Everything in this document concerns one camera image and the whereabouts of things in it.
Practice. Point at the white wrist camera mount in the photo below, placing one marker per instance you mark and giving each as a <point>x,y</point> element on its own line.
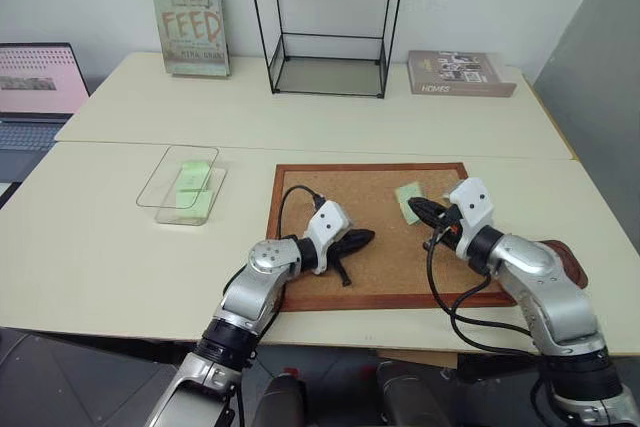
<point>327,222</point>
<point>472,207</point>

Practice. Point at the grey book titled FEED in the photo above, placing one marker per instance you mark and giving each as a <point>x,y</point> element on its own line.
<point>192,22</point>

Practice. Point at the dark rounded shape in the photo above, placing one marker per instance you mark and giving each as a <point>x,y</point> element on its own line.
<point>410,394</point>
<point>285,399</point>

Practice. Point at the green sticky note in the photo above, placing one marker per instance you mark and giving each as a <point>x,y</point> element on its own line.
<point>409,197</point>
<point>196,204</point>
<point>194,176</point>

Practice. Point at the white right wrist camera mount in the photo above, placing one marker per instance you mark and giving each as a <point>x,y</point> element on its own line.
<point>472,207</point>

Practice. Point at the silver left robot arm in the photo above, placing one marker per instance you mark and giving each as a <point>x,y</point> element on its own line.
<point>260,292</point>

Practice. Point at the brown book titled HOMES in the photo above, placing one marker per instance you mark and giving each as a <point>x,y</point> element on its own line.
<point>457,74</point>

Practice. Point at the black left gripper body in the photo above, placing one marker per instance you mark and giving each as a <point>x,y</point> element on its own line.
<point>344,247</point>

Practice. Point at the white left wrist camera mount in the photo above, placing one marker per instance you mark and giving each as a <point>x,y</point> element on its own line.
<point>327,222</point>

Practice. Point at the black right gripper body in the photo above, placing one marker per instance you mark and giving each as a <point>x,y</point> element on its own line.
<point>446,233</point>

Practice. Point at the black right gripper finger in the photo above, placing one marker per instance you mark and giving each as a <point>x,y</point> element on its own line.
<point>428,220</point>
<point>426,206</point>

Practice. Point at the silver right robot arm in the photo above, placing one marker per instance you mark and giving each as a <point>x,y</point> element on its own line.
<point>545,287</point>

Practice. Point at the clear plastic box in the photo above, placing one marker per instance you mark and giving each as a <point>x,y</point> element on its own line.
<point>182,187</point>

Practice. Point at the open grey laptop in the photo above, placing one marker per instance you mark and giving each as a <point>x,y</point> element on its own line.
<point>32,97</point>

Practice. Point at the wood-framed cork board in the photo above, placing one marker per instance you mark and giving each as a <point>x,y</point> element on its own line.
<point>380,242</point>

